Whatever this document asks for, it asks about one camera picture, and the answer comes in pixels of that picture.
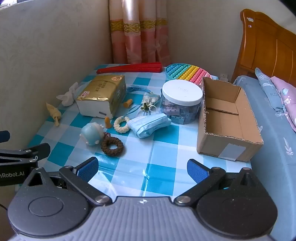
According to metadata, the blue floral bed sheet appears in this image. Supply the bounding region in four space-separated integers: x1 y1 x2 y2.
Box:
232 75 296 241

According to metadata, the rainbow pop bubble toy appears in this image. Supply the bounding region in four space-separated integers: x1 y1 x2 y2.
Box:
165 63 212 85

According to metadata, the blue checked tablecloth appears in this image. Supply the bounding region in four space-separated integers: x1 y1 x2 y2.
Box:
23 63 253 202

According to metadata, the white tissue bunny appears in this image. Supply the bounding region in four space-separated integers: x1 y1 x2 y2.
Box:
56 82 80 107

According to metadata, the blue floral pillow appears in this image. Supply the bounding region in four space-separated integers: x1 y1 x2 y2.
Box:
255 67 285 112

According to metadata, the blue face mask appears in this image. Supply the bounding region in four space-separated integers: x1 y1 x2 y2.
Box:
127 105 172 139

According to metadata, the blue squishy dinosaur toy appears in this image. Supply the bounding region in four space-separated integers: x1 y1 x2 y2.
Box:
80 123 105 146

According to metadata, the pink curtain with gold band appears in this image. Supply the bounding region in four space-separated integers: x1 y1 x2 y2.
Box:
108 0 172 68

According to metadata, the cream hair scrunchie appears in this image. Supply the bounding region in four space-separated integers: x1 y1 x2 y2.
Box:
113 115 130 134

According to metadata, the clear jar with white lid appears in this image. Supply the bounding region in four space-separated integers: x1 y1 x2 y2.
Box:
160 80 204 125

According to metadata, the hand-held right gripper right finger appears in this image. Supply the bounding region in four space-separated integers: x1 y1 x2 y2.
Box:
173 159 262 207

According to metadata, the gold tissue pack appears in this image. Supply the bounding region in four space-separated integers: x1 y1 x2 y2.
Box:
75 74 127 119

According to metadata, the pink floral pillow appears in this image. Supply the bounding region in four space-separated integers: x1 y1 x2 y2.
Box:
270 76 296 133

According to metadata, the wooden bed headboard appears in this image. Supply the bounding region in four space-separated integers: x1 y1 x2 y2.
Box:
231 9 296 88

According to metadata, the brown hair scrunchie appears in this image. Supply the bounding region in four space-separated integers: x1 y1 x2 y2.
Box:
101 136 124 155

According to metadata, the red folding fan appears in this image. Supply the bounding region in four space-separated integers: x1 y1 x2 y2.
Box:
96 62 163 75

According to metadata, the blue tasselled sachet pouch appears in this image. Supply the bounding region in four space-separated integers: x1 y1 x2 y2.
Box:
125 85 160 117

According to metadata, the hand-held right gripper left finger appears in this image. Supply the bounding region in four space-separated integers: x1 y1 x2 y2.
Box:
22 157 113 207

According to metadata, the cardboard box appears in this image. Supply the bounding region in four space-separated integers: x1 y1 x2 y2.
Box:
196 77 264 162

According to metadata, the pale yellow knotted cloth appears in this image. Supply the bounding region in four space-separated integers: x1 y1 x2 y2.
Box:
46 102 62 128

